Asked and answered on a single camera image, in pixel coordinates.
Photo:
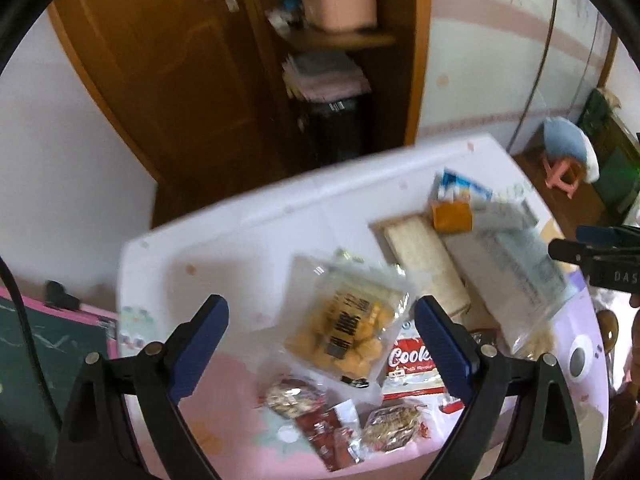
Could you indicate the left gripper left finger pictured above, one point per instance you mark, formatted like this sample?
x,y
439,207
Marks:
x,y
167,372

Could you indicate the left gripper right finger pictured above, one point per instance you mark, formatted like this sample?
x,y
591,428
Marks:
x,y
476,375

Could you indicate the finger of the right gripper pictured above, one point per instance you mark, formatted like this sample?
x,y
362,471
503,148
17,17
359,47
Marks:
x,y
583,255
612,236

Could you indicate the large white blue snack bag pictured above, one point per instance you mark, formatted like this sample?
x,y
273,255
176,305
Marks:
x,y
521,286

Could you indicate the red cookies packet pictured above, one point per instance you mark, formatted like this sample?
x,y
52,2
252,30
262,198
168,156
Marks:
x,y
411,374

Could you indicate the nut mix snack packet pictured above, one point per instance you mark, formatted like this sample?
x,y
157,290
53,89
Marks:
x,y
291,397

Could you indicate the orange white snack bar packet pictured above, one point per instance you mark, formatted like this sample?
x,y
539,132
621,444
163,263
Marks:
x,y
462,205

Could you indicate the beige wafer cracker pack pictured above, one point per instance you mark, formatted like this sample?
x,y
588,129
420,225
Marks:
x,y
419,250

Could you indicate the orange biscuit snack bag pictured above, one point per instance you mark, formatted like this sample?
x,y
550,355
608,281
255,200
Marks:
x,y
340,318

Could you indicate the brown chocolate snack packet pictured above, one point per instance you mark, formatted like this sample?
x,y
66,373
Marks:
x,y
334,434

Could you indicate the wooden bedpost knob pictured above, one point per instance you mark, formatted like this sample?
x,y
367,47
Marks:
x,y
608,324

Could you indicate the pink plastic stool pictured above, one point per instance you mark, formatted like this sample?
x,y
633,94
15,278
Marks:
x,y
564,173

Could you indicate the cartoon printed tablecloth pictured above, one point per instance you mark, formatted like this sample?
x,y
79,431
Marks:
x,y
242,250

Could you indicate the wooden corner shelf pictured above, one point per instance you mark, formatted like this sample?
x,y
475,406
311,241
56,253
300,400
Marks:
x,y
392,56

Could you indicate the folded cloth stack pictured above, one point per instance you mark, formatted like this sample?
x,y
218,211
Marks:
x,y
323,77

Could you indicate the brown wooden door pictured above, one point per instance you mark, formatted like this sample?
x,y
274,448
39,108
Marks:
x,y
191,86

